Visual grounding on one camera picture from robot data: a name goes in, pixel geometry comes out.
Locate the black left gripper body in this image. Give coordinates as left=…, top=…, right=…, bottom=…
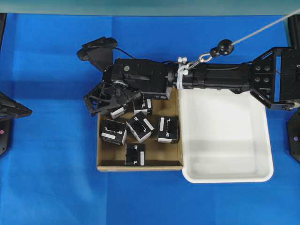
left=103, top=58, right=171, bottom=100

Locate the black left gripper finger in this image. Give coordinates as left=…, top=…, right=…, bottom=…
left=83, top=83, right=112, bottom=117
left=106, top=90, right=141, bottom=115

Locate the black white small box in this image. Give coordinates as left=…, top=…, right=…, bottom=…
left=110, top=104, right=129, bottom=120

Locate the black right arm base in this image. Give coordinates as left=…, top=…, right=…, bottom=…
left=0, top=120, right=12, bottom=156

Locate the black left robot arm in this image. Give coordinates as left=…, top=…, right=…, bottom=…
left=100, top=47, right=300, bottom=110

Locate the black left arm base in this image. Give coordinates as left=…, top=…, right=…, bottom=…
left=286, top=110, right=300, bottom=163

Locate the black white box upper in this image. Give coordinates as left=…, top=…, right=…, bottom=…
left=133, top=95, right=153, bottom=116

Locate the black white box centre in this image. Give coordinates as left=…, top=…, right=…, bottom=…
left=126, top=112, right=155, bottom=143

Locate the black white box left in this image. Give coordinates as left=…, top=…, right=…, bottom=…
left=99, top=119, right=127, bottom=146

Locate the black white box right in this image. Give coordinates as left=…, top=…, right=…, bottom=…
left=157, top=116, right=180, bottom=143

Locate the black white box bottom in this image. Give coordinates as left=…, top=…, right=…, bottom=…
left=125, top=142, right=146, bottom=166

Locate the brown cardboard box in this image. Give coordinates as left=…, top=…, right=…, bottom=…
left=97, top=90, right=183, bottom=172

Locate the blue table mat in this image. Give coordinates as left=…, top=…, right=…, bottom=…
left=0, top=14, right=300, bottom=225

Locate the white plastic tray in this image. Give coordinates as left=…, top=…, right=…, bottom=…
left=178, top=89, right=274, bottom=183

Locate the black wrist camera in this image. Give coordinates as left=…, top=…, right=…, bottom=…
left=77, top=37, right=118, bottom=72

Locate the grey suspension cord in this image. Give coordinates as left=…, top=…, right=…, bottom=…
left=177, top=8, right=300, bottom=90

